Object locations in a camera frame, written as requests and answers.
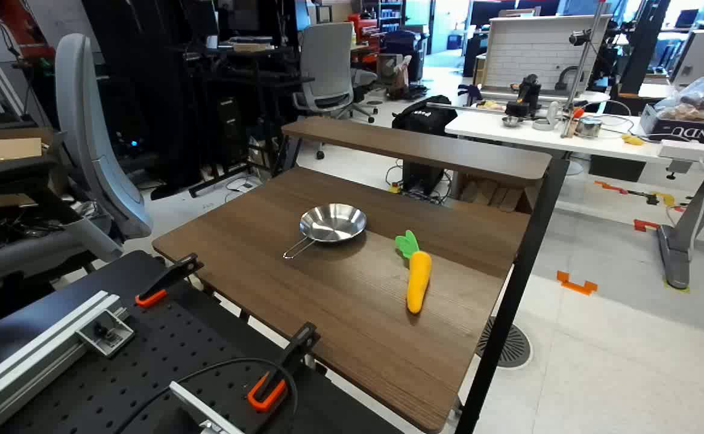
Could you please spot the orange plush carrot toy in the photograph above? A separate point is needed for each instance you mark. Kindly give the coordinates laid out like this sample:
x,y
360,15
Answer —
x,y
417,279

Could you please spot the silver metal frying pan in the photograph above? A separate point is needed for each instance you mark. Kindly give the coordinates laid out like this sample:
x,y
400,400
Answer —
x,y
331,223

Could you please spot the raised wooden shelf board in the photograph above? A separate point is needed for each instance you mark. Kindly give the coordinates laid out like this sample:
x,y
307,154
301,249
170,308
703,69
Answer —
x,y
416,147

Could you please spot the black backpack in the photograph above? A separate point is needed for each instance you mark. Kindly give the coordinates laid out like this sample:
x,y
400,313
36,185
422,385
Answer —
x,y
425,116

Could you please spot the brown cardboard boxes under shelf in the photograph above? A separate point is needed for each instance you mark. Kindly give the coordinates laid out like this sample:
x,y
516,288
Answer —
x,y
488,192

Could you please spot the white mesh office chair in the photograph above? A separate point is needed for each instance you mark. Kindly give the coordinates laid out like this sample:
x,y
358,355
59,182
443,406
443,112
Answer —
x,y
327,62

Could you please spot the black metal desk leg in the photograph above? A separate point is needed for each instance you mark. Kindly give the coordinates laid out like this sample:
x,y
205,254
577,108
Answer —
x,y
522,273

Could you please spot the white office desk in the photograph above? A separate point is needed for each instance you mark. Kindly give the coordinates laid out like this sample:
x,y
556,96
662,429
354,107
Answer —
x,y
528,129

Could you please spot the round metal floor drain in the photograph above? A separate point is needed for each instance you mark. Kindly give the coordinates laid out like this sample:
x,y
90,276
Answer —
x,y
516,350

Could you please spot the small black device on desk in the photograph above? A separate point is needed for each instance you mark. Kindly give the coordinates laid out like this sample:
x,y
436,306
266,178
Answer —
x,y
524,91

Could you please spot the black perforated breadboard base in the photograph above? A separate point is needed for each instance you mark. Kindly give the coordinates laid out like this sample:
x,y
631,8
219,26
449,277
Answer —
x,y
173,337

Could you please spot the black equipment rack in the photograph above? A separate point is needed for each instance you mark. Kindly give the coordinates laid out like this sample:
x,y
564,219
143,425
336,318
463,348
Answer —
x,y
166,80

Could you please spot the short aluminium extrusion piece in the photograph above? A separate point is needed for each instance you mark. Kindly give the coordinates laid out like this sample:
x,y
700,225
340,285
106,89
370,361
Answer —
x,y
196,406

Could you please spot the white board panel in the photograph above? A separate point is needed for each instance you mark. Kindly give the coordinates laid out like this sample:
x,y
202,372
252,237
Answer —
x,y
535,51

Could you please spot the small white box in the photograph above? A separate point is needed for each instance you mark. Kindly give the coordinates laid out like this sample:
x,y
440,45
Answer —
x,y
685,153

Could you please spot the black box of packaged snacks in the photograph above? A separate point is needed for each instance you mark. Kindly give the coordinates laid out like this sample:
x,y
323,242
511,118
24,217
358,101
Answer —
x,y
689,132

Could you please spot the flat cardboard box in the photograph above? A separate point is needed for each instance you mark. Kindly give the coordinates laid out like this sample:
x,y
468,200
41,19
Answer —
x,y
6,149

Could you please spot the silver metal corner bracket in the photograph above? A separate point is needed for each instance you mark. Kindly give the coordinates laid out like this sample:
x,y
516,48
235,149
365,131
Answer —
x,y
106,331

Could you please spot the long aluminium extrusion rail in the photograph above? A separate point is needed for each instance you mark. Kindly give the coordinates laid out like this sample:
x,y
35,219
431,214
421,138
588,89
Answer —
x,y
30,352

